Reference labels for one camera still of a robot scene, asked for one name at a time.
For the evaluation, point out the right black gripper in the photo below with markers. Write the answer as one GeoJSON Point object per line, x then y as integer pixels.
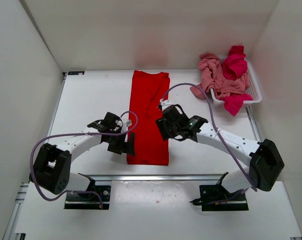
{"type": "Point", "coordinates": [163, 127]}

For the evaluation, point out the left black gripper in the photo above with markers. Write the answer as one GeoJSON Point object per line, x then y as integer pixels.
{"type": "Point", "coordinates": [128, 147]}

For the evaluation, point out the red t shirt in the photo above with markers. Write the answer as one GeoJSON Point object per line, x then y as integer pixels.
{"type": "Point", "coordinates": [146, 91]}

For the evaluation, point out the magenta t shirt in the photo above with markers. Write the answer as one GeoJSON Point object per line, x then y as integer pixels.
{"type": "Point", "coordinates": [235, 71]}

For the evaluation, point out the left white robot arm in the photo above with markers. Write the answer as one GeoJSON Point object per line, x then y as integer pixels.
{"type": "Point", "coordinates": [51, 157]}

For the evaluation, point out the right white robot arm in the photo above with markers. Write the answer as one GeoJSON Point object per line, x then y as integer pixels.
{"type": "Point", "coordinates": [260, 163]}

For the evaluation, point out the light pink t shirt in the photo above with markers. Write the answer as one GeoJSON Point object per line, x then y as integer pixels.
{"type": "Point", "coordinates": [212, 78]}

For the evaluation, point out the white plastic basket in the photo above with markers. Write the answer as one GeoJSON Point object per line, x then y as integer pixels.
{"type": "Point", "coordinates": [253, 90]}

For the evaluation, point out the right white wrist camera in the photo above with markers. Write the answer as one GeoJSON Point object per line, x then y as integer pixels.
{"type": "Point", "coordinates": [164, 104]}

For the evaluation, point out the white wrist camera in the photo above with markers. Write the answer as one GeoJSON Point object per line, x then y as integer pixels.
{"type": "Point", "coordinates": [123, 125]}
{"type": "Point", "coordinates": [164, 104]}

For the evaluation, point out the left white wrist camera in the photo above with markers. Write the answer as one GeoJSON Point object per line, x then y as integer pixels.
{"type": "Point", "coordinates": [123, 125]}

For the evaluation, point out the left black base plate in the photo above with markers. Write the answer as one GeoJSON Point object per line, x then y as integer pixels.
{"type": "Point", "coordinates": [90, 201]}

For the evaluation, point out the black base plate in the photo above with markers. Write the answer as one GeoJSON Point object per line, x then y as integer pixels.
{"type": "Point", "coordinates": [216, 198]}
{"type": "Point", "coordinates": [90, 201]}

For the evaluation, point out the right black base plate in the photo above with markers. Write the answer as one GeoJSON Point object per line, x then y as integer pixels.
{"type": "Point", "coordinates": [216, 198]}

